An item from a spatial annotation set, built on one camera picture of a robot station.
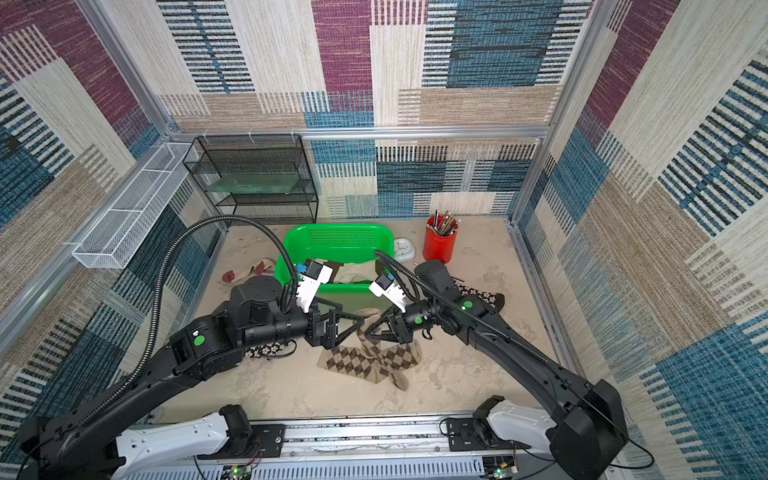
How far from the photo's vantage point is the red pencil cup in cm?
99

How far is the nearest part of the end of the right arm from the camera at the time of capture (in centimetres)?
61

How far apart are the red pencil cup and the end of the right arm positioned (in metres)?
0.39
